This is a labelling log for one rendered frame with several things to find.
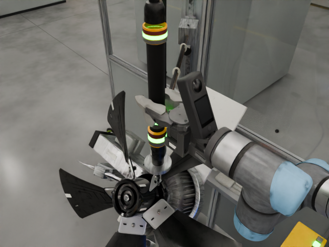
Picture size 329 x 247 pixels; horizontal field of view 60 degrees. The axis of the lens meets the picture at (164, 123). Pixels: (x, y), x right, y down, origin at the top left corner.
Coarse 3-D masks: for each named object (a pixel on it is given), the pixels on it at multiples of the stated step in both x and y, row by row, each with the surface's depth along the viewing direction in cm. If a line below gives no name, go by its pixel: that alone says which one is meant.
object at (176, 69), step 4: (164, 0) 55; (164, 4) 55; (184, 40) 103; (184, 44) 101; (180, 48) 102; (180, 52) 96; (180, 56) 94; (180, 60) 93; (176, 68) 88; (172, 72) 89; (176, 72) 87; (180, 72) 89; (172, 80) 83; (172, 84) 82; (172, 88) 81
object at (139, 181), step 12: (120, 180) 90; (132, 180) 88; (144, 180) 92; (120, 192) 90; (132, 192) 87; (144, 192) 87; (156, 192) 95; (120, 204) 89; (132, 204) 87; (144, 204) 87; (132, 216) 86
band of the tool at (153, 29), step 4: (144, 24) 50; (148, 24) 51; (160, 24) 51; (164, 24) 51; (144, 28) 48; (148, 28) 48; (152, 28) 52; (156, 28) 52; (160, 28) 48; (164, 28) 48; (152, 40) 49; (156, 40) 49; (152, 44) 49
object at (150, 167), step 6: (150, 156) 74; (168, 156) 74; (144, 162) 72; (150, 162) 72; (168, 162) 72; (150, 168) 71; (156, 168) 71; (162, 168) 71; (168, 168) 71; (156, 174) 71
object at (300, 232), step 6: (300, 222) 99; (294, 228) 97; (300, 228) 97; (306, 228) 97; (294, 234) 95; (300, 234) 95; (306, 234) 95; (312, 234) 95; (318, 234) 95; (288, 240) 94; (294, 240) 94; (300, 240) 94; (306, 240) 94; (312, 240) 94; (324, 240) 94; (282, 246) 92; (288, 246) 92; (294, 246) 92; (300, 246) 92; (306, 246) 92
